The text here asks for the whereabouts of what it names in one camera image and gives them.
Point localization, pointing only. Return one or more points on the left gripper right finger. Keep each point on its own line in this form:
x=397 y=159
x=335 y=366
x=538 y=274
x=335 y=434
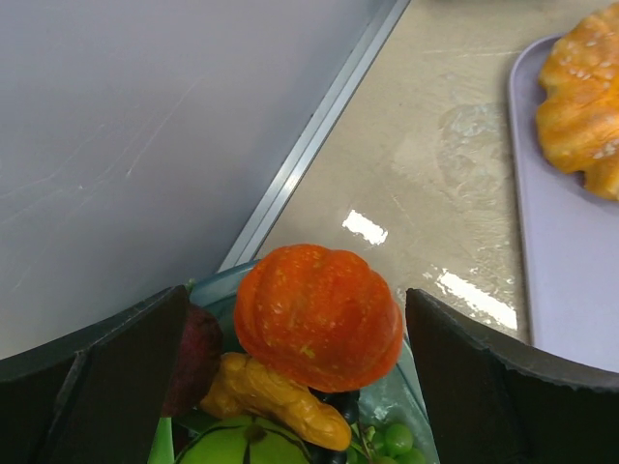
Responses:
x=491 y=398

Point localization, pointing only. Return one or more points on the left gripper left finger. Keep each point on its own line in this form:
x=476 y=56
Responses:
x=94 y=395

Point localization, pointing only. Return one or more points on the dark red apple toy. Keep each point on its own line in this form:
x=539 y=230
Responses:
x=198 y=361

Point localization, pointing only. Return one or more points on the yellow ginger root toy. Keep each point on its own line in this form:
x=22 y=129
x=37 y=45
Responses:
x=244 y=385

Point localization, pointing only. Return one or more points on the green watermelon toy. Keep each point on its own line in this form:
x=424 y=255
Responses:
x=246 y=439

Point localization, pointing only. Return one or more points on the orange pumpkin toy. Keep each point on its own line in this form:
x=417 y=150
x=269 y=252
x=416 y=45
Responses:
x=321 y=317

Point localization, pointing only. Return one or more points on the teal fruit tray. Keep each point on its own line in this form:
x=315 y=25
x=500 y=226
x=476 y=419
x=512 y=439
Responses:
x=394 y=399

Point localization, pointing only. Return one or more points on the green grape bunch toy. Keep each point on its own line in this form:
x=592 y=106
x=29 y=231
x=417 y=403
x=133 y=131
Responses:
x=392 y=443

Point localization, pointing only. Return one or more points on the dark blueberry bunch toy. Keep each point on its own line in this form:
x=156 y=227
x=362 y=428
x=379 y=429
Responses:
x=343 y=411

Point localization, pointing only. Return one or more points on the lavender cutting board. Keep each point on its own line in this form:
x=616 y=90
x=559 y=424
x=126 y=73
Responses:
x=569 y=237

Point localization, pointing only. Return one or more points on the orange bundt cake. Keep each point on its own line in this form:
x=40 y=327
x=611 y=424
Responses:
x=577 y=123

